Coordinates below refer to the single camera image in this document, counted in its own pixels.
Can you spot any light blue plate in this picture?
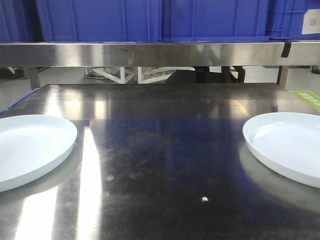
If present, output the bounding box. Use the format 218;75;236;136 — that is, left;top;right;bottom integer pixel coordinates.
242;112;320;188
0;114;78;192

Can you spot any stainless steel shelf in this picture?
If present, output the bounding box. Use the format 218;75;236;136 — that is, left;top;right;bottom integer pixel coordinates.
0;40;320;88

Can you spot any black chair behind table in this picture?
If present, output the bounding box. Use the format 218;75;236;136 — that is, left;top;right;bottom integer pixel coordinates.
165;66;246;85

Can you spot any small white crumb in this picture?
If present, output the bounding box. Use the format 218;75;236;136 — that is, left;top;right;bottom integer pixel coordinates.
201;196;209;202

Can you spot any large blue crate centre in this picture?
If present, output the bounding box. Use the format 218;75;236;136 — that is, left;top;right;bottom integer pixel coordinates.
36;0;269;43

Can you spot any black tape strip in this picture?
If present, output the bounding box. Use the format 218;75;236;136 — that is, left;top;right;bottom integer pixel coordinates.
280;42;292;58

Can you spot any green floor sign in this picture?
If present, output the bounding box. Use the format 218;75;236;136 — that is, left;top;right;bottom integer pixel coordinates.
289;90;320;111

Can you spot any blue crate left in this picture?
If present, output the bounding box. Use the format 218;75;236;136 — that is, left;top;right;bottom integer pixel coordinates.
0;0;44;43

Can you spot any white paper label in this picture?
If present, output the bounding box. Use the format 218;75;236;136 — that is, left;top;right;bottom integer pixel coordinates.
302;8;320;35

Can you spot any white metal frame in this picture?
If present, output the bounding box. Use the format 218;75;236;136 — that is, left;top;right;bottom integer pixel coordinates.
84;66;176;84

